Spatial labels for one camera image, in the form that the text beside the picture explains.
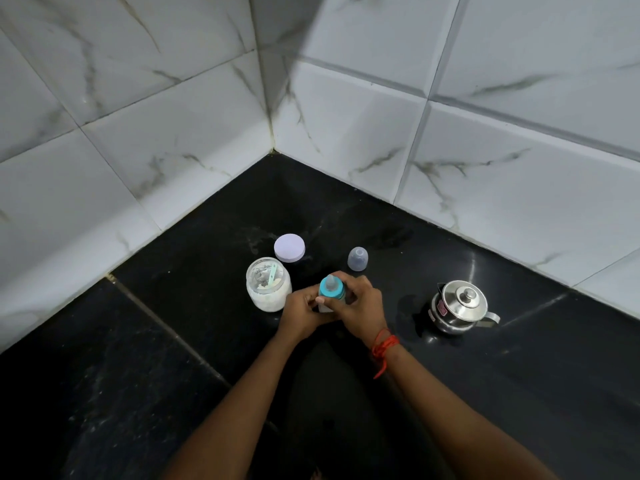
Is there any person's right hand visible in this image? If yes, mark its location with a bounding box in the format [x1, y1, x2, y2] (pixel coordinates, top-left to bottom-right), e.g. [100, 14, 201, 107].
[327, 271, 389, 349]

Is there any person's left hand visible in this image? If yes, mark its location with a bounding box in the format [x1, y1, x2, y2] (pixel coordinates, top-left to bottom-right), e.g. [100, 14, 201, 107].
[276, 285, 335, 345]

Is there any baby bottle with teal collar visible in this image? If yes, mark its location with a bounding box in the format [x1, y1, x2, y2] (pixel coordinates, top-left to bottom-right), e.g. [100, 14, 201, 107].
[317, 274, 347, 314]

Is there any person's left forearm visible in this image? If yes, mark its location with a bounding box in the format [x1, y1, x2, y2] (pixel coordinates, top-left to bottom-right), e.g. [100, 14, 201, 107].
[160, 333, 303, 480]

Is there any person's right forearm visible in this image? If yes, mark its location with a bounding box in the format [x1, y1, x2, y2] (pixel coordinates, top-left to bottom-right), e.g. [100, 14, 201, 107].
[374, 340, 560, 480]

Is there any glass jar of white powder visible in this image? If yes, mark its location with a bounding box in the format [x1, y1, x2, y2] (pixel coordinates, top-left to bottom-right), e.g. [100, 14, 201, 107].
[245, 257, 293, 313]

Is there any lilac round jar lid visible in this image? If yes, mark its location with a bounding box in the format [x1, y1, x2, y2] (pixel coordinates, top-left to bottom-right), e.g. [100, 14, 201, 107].
[273, 234, 306, 263]

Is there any red thread wristband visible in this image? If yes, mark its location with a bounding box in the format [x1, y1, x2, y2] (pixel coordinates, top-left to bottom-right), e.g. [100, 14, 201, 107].
[370, 328, 401, 380]

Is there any steel kettle with lid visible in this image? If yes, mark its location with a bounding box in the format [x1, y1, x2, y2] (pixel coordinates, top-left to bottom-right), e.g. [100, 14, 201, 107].
[430, 280, 501, 336]

